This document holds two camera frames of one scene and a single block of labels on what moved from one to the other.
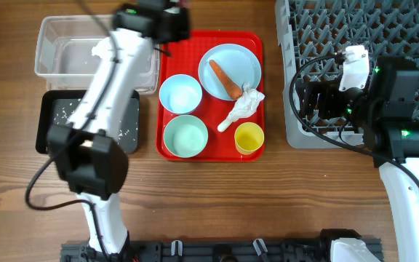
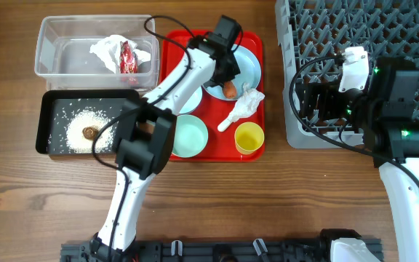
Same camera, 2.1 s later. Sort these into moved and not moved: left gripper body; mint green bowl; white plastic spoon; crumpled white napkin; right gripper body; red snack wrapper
Moved: left gripper body; red snack wrapper
Not moved: mint green bowl; white plastic spoon; crumpled white napkin; right gripper body
